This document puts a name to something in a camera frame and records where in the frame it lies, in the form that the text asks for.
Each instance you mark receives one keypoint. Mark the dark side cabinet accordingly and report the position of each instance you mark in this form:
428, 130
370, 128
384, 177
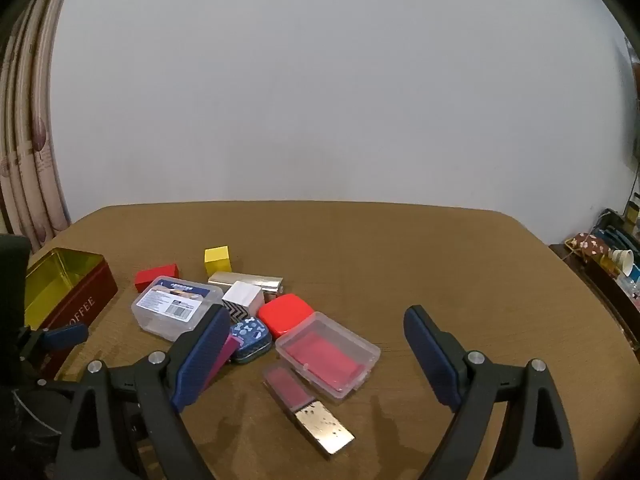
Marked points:
606, 289

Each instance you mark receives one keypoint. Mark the clear labelled plastic box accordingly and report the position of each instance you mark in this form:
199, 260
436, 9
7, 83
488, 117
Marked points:
170, 307

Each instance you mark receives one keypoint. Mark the clear box with pink pad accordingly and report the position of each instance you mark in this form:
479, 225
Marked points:
328, 355

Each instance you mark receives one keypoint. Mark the brown floral pouch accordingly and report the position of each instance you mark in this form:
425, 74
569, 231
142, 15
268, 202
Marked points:
588, 246

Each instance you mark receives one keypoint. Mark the small red rectangular box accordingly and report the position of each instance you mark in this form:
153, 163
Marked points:
143, 278

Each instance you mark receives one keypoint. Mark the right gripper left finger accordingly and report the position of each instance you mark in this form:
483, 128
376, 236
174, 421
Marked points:
98, 441

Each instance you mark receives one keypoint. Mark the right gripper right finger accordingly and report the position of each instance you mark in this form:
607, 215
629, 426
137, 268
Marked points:
534, 441

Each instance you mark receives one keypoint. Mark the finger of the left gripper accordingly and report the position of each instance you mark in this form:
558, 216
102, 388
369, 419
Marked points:
67, 336

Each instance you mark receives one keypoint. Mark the yellow striped cube box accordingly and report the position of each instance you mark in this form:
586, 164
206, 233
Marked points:
217, 259

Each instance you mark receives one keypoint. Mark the magenta box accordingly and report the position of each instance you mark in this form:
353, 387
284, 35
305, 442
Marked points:
231, 344

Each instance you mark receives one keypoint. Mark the paper cup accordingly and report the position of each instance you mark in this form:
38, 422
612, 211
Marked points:
623, 260

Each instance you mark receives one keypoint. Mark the blue patterned small tin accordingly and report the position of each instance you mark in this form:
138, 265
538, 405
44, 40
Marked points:
254, 340

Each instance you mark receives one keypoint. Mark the red rounded square case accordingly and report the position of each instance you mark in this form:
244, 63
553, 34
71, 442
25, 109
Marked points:
284, 313

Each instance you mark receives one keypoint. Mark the dark red gold tin box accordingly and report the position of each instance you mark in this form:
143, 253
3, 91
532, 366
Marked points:
65, 286

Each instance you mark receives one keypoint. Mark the white zigzag cube box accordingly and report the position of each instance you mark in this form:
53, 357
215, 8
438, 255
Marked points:
243, 300

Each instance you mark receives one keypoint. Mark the silver metal rectangular case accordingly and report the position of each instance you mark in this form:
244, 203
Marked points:
271, 285

